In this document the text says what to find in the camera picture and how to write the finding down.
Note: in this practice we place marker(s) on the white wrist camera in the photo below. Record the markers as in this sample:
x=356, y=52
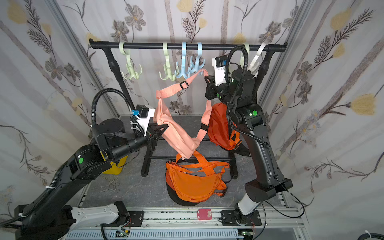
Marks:
x=219, y=64
x=140, y=119

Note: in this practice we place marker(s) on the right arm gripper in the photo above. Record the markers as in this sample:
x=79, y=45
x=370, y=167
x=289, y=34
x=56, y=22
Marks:
x=210, y=90

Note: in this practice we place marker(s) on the bright orange sling bag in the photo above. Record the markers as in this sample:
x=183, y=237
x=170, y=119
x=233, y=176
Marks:
x=206, y=175

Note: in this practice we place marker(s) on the pink sling bag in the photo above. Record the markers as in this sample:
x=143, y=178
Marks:
x=175, y=135

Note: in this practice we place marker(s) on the black clothes rack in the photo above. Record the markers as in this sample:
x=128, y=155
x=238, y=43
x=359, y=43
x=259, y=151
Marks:
x=115, y=69

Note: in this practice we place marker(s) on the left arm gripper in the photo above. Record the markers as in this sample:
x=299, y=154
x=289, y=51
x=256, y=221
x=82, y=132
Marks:
x=151, y=137

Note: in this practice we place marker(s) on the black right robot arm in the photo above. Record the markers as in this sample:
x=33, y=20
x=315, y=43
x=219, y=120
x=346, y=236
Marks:
x=246, y=117

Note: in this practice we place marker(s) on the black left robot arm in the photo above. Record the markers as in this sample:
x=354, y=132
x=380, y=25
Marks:
x=50, y=217

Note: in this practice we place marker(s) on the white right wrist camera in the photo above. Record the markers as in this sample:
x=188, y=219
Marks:
x=219, y=64

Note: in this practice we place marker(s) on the pink tag on rail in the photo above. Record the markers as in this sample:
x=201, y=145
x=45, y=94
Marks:
x=204, y=214

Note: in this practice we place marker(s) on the dark orange backpack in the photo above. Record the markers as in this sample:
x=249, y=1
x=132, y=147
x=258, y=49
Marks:
x=219, y=131

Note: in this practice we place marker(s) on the green hook far left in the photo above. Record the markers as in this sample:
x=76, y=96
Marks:
x=132, y=73

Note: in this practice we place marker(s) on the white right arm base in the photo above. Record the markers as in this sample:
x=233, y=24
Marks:
x=245, y=210

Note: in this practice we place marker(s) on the blue hook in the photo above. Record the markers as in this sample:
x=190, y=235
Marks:
x=196, y=66
x=181, y=72

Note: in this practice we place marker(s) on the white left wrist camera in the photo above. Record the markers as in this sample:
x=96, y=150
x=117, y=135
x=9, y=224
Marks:
x=140, y=119

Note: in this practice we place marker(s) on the yellow lidded box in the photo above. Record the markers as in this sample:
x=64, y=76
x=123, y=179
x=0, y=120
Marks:
x=114, y=166

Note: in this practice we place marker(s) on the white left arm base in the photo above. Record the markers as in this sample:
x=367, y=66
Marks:
x=114, y=214

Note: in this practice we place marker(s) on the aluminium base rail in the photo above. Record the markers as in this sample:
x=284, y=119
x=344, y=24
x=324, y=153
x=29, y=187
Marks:
x=183, y=224

